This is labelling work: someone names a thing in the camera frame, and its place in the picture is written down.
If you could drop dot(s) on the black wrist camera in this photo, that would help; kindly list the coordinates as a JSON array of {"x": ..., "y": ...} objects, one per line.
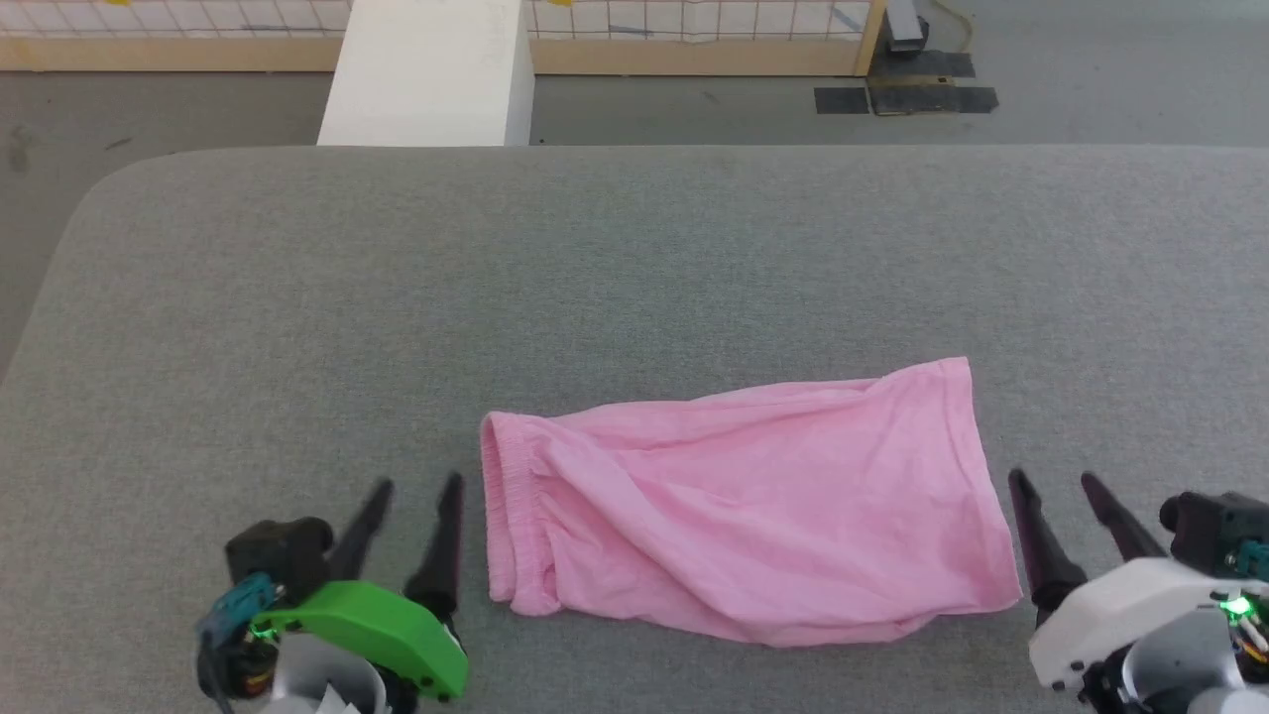
[
  {"x": 283, "y": 550},
  {"x": 1210, "y": 531}
]

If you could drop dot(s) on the white box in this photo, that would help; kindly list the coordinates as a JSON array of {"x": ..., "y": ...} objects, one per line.
[{"x": 426, "y": 79}]

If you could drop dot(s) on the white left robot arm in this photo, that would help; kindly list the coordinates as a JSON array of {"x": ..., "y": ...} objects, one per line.
[{"x": 327, "y": 679}]

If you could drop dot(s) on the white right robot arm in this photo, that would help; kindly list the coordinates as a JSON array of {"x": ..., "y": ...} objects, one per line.
[{"x": 1180, "y": 669}]

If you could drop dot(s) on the pink shorts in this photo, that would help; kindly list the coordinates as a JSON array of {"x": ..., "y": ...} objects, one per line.
[{"x": 753, "y": 516}]

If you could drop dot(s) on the lemon print partition panel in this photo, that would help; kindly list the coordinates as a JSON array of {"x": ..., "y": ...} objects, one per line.
[{"x": 198, "y": 40}]

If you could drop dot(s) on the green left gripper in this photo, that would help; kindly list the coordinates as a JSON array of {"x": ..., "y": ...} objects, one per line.
[{"x": 377, "y": 625}]

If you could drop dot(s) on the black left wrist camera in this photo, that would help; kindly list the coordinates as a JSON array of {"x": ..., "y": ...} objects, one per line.
[{"x": 283, "y": 550}]

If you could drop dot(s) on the small black floor mat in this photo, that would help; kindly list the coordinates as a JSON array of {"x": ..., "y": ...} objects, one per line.
[{"x": 842, "y": 100}]

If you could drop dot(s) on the grey metal stand foot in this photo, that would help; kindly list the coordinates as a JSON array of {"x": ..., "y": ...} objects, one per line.
[{"x": 905, "y": 25}]

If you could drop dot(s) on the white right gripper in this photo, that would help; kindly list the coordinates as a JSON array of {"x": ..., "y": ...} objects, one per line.
[{"x": 1120, "y": 615}]

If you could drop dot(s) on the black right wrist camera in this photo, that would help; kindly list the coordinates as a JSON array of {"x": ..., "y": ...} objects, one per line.
[{"x": 1210, "y": 531}]

